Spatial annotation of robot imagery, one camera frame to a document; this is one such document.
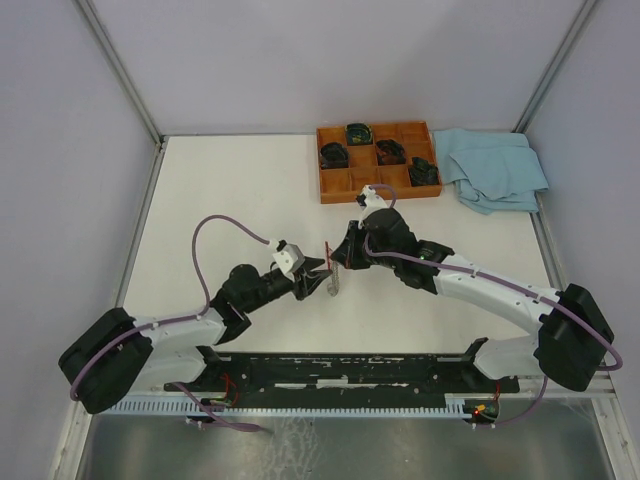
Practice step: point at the aluminium frame post left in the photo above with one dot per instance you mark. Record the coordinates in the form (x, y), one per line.
(90, 16)

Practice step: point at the light blue cloth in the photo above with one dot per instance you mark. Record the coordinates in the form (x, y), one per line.
(490, 171)

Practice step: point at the aluminium frame post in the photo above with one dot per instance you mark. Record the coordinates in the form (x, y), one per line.
(90, 16)
(571, 38)

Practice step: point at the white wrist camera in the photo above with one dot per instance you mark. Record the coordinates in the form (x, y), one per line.
(369, 199)
(288, 257)

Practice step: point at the aluminium frame post right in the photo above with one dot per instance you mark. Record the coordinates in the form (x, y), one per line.
(571, 38)

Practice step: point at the wooden compartment tray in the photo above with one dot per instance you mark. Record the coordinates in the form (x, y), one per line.
(342, 185)

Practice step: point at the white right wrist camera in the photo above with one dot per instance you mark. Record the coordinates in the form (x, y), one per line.
(369, 199)

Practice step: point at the dark rolled cloth green pattern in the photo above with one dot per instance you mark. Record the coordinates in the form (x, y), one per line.
(423, 173)

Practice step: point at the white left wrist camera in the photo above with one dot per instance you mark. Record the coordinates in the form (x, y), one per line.
(288, 257)

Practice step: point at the dark rolled cloth yellow pattern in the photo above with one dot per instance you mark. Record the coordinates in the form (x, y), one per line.
(359, 134)

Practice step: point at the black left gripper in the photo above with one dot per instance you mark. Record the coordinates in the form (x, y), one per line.
(300, 288)

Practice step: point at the metal key organizer red handle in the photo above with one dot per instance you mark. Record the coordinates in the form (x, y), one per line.
(333, 286)

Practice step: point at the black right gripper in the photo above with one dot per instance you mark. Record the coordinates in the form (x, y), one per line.
(346, 253)

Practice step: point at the dark rolled cloth grey pattern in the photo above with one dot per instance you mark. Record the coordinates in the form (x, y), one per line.
(334, 155)

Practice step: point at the dark rolled cloth orange pattern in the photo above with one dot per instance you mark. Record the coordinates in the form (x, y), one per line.
(390, 152)

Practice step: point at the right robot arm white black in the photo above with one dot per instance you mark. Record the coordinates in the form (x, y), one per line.
(565, 337)

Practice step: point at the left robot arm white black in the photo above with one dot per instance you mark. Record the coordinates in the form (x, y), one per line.
(121, 354)

